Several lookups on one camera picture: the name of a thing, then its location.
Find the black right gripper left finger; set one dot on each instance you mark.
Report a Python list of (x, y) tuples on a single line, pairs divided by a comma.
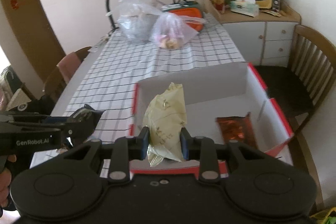
[(125, 150)]

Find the wooden chair with pink cloth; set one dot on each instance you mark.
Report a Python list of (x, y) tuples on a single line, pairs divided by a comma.
[(63, 73)]

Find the brown wooden door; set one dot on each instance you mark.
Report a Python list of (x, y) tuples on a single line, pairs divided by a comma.
[(34, 34)]

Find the orange green folding basket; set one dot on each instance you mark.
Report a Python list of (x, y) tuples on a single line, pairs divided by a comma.
[(190, 11)]

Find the tissue box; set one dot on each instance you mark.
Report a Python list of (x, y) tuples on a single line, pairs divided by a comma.
[(245, 7)]

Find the pale yellow snack bag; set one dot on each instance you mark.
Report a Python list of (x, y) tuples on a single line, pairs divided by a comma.
[(165, 117)]

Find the wooden chair dark seat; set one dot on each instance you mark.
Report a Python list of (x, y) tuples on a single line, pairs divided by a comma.
[(301, 86)]

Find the clear plastic bag with snacks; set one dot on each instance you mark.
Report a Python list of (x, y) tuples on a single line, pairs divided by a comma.
[(172, 31)]

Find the checkered white tablecloth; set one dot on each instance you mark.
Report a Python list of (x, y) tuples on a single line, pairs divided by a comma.
[(106, 78)]

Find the red white cardboard box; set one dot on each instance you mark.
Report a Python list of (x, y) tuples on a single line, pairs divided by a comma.
[(227, 90)]

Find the clear plastic bag left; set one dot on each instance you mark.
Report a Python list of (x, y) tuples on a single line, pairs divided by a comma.
[(136, 19)]

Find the white wooden sideboard cabinet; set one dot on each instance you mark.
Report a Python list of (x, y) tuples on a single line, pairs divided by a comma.
[(262, 40)]

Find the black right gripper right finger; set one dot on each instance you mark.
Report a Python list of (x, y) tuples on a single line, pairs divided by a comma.
[(203, 150)]

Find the orange red snack packet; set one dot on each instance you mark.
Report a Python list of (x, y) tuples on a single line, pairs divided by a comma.
[(237, 128)]

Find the person's left hand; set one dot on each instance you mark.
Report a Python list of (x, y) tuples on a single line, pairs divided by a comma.
[(5, 181)]

